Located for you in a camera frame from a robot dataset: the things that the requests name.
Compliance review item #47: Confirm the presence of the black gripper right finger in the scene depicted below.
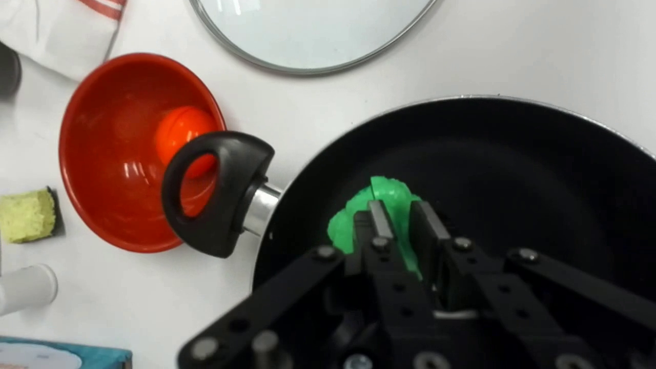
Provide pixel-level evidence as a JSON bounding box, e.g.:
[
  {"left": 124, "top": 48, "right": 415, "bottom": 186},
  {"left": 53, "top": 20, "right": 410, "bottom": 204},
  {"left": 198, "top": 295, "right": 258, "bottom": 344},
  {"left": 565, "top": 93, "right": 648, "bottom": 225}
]
[{"left": 408, "top": 200, "right": 656, "bottom": 369}]

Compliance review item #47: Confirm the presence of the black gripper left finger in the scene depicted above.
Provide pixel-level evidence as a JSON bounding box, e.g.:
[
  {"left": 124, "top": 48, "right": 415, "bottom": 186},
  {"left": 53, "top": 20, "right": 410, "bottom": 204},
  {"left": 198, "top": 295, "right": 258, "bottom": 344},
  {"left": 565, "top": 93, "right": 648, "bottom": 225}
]
[{"left": 178, "top": 198, "right": 439, "bottom": 369}]

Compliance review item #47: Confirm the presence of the green toy vegetable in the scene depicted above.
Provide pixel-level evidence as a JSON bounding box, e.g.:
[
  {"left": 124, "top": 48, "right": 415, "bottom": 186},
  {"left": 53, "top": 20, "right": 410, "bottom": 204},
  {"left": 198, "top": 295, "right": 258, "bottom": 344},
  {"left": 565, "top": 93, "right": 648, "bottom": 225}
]
[{"left": 327, "top": 174, "right": 427, "bottom": 284}]

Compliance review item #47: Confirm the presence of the orange toy ball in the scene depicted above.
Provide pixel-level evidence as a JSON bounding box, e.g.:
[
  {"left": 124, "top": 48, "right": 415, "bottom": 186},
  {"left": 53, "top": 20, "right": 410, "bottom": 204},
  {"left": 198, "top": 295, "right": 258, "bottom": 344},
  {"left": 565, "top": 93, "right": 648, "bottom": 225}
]
[{"left": 152, "top": 105, "right": 220, "bottom": 180}]

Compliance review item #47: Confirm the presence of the black cooking pot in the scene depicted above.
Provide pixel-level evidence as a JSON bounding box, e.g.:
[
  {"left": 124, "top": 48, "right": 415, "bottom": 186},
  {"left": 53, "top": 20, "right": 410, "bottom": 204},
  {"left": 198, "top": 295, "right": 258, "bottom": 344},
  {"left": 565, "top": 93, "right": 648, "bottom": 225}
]
[{"left": 160, "top": 96, "right": 656, "bottom": 369}]

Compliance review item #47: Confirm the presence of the glass pot lid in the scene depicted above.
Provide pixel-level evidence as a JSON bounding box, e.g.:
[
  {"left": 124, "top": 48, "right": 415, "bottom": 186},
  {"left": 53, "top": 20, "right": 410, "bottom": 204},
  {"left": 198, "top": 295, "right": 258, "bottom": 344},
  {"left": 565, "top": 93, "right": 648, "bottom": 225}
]
[{"left": 189, "top": 0, "right": 439, "bottom": 79}]

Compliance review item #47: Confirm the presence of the red bowl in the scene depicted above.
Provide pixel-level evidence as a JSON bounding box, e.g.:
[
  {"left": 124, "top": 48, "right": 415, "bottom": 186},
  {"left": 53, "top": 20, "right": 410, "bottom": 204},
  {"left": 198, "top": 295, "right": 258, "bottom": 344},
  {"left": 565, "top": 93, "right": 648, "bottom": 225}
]
[{"left": 58, "top": 51, "right": 229, "bottom": 255}]

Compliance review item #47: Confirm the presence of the blue printed carton box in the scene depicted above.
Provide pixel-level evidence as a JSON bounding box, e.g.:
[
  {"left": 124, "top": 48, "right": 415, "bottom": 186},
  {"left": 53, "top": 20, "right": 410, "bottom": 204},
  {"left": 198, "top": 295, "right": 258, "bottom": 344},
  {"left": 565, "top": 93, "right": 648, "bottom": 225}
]
[{"left": 0, "top": 335, "right": 134, "bottom": 369}]

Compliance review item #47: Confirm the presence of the white cylindrical bottle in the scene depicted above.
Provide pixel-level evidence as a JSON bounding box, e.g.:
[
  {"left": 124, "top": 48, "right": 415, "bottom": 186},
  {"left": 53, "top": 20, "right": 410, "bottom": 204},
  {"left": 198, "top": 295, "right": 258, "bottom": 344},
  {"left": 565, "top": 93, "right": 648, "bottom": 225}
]
[{"left": 0, "top": 262, "right": 60, "bottom": 318}]

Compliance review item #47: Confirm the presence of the yellow sponge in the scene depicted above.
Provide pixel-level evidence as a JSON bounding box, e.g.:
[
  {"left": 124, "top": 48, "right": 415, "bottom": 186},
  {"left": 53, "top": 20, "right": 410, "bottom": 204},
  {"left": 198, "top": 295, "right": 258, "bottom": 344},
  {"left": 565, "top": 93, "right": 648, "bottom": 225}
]
[{"left": 0, "top": 184, "right": 63, "bottom": 247}]

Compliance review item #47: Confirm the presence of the white towel with red stripes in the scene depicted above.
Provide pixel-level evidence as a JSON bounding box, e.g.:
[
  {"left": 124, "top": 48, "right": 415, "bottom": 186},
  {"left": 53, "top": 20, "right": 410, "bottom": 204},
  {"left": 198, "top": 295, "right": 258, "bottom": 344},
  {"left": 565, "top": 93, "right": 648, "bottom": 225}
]
[{"left": 0, "top": 0, "right": 129, "bottom": 85}]

